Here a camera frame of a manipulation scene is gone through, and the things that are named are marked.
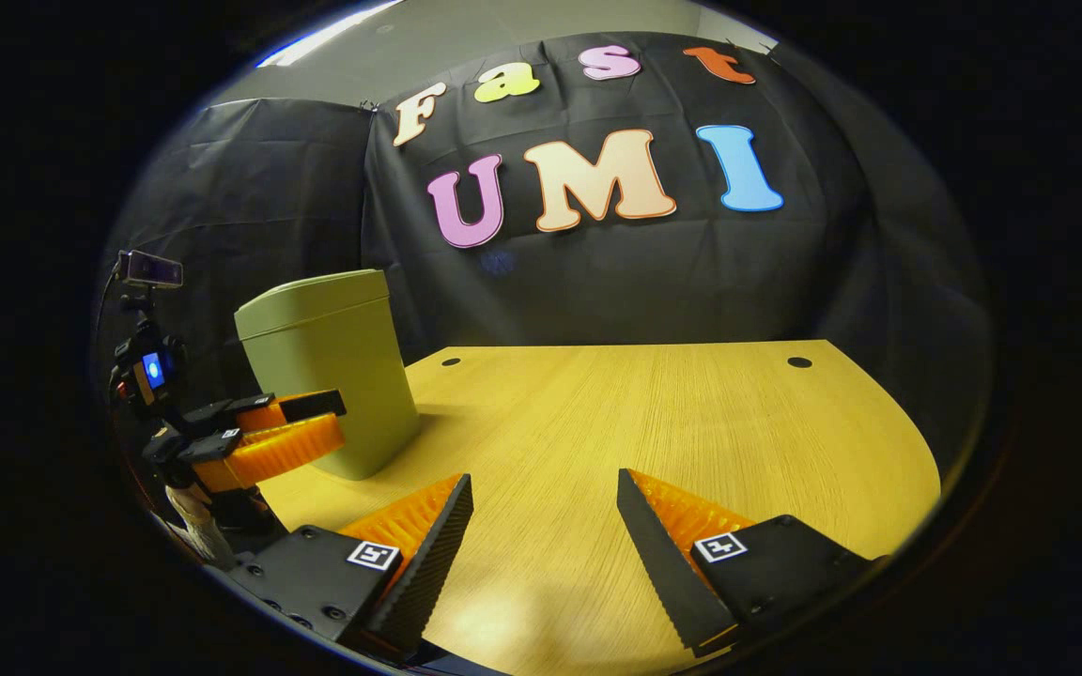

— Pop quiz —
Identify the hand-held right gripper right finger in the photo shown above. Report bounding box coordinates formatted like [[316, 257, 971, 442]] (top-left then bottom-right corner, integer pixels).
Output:
[[616, 468, 889, 658]]

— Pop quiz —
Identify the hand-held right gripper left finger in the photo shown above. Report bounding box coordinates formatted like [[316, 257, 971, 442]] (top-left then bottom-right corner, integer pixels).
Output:
[[226, 472, 474, 663]]

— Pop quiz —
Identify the green desktop garbage bin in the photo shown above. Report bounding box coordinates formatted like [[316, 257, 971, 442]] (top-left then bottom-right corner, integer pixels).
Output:
[[234, 269, 422, 482]]

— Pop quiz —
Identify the wooden desktop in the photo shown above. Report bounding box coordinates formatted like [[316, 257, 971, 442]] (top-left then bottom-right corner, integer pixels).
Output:
[[255, 340, 942, 676]]

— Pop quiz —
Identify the black backdrop cloth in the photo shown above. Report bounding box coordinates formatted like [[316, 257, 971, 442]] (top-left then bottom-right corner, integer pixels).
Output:
[[95, 31, 993, 470]]

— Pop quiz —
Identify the ceiling light panel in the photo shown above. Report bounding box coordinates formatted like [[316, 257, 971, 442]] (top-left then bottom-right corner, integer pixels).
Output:
[[255, 0, 403, 69]]

